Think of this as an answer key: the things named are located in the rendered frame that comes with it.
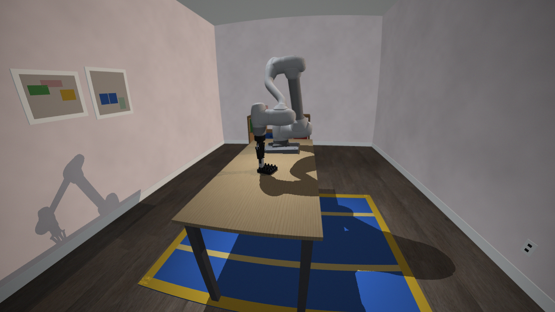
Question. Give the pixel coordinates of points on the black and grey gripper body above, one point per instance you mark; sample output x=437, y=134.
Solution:
x=259, y=139

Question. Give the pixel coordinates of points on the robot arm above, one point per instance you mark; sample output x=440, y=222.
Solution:
x=287, y=123

